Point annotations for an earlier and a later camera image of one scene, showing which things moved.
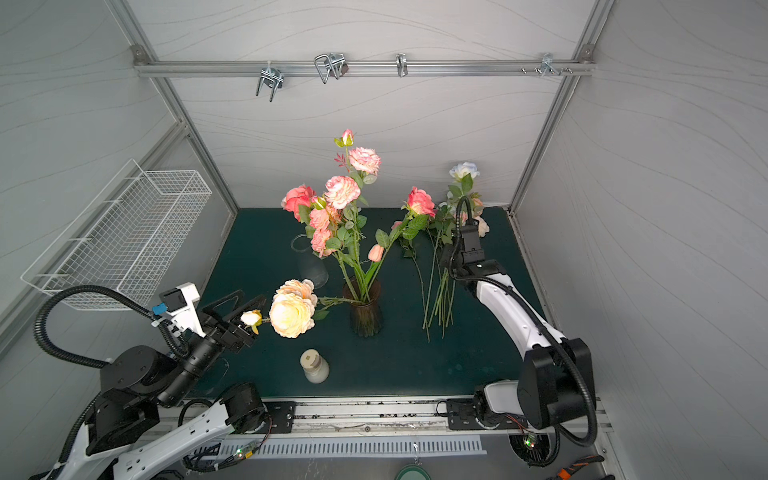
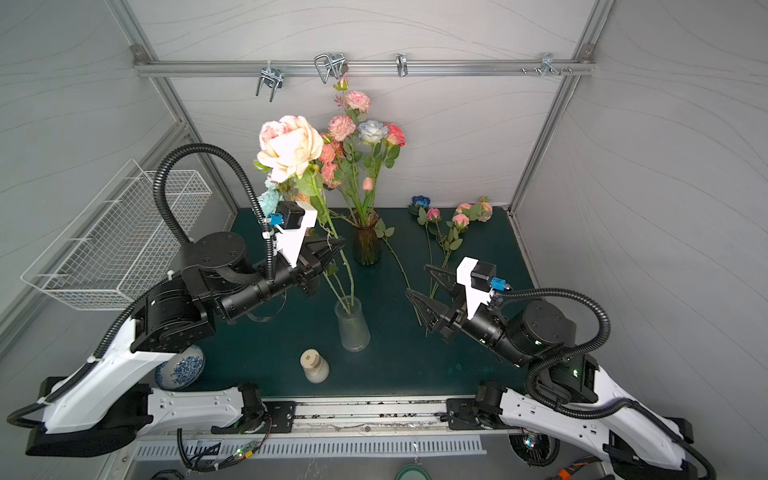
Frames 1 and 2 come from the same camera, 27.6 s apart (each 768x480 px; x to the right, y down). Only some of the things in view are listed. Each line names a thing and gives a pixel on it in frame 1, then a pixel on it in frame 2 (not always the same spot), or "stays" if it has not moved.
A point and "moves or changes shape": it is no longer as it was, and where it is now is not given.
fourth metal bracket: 548,66 stays
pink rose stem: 420,207 -> 395,137
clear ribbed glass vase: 310,265 moves or changes shape
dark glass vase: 362,294 -> 366,244
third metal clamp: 402,66 stays
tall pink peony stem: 342,192 -> 356,103
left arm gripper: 234,343 -> 304,270
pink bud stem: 375,254 -> 367,185
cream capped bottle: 315,367 stays
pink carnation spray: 335,223 -> 331,152
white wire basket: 122,238 stays
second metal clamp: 331,64 stays
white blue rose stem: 464,173 -> 375,132
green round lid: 413,472 stays
